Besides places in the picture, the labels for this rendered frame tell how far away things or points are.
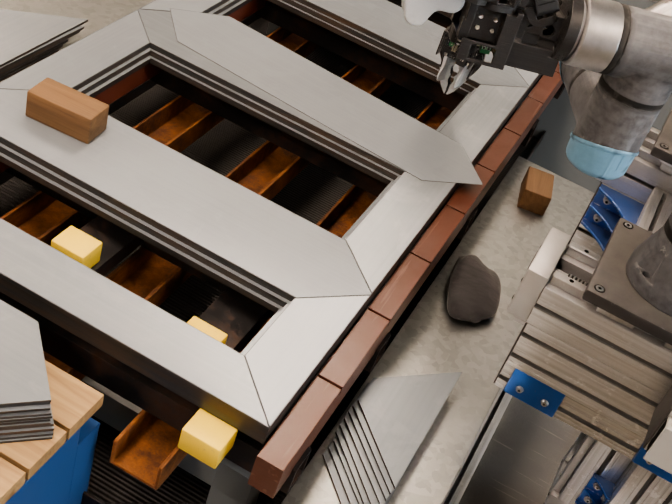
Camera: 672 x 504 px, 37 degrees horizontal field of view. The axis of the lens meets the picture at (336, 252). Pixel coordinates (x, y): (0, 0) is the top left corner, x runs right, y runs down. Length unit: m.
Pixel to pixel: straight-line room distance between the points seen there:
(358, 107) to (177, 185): 0.49
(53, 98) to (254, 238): 0.41
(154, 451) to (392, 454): 0.35
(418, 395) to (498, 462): 0.72
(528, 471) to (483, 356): 0.58
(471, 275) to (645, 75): 0.89
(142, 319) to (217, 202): 0.31
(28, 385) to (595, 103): 0.76
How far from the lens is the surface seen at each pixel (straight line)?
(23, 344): 1.37
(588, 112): 1.17
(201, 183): 1.69
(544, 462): 2.39
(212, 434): 1.36
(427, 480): 1.59
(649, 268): 1.50
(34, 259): 1.49
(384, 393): 1.62
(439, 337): 1.81
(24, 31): 2.12
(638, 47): 1.11
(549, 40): 1.10
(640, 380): 1.57
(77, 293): 1.45
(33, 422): 1.34
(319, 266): 1.59
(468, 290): 1.89
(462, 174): 1.92
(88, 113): 1.71
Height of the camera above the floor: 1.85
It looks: 38 degrees down
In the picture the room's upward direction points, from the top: 19 degrees clockwise
